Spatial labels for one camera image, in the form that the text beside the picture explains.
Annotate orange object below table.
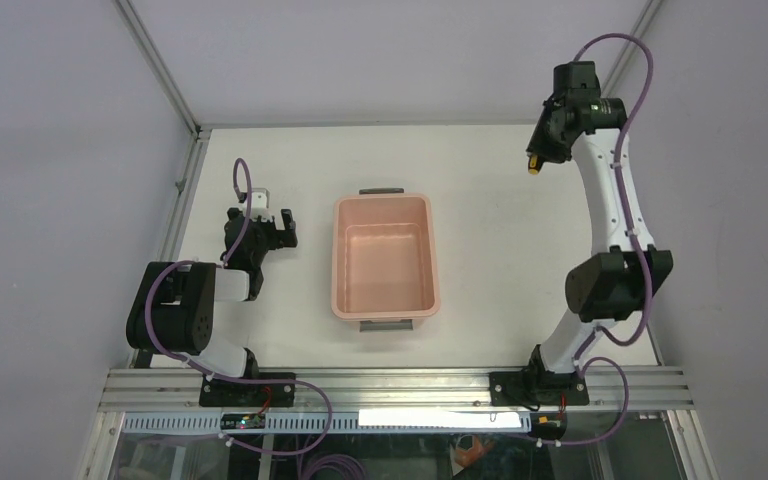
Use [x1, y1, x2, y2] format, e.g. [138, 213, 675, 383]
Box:
[451, 434, 495, 469]

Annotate aluminium mounting rail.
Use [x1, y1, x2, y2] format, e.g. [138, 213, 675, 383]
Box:
[98, 366, 695, 413]

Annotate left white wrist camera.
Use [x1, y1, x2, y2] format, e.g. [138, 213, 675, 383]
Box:
[243, 188, 274, 222]

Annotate white slotted cable duct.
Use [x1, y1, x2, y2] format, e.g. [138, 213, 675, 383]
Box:
[122, 408, 531, 436]

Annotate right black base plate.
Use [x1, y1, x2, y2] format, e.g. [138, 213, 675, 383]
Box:
[488, 368, 590, 409]

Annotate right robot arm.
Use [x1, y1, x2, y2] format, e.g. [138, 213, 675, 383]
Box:
[524, 61, 674, 405]

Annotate yellow black screwdriver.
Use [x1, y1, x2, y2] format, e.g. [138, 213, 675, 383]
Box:
[528, 155, 543, 175]

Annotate pink plastic bin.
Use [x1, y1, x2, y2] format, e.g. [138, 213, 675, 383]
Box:
[330, 188, 441, 331]

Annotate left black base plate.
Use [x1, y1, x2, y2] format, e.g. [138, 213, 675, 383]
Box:
[198, 371, 296, 408]

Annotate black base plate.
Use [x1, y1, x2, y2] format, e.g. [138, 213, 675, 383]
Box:
[488, 368, 590, 409]
[198, 371, 296, 408]

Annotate purple cable coil below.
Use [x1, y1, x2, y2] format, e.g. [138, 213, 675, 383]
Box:
[296, 454, 368, 480]

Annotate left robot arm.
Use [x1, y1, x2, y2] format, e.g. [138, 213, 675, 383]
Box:
[126, 207, 298, 406]

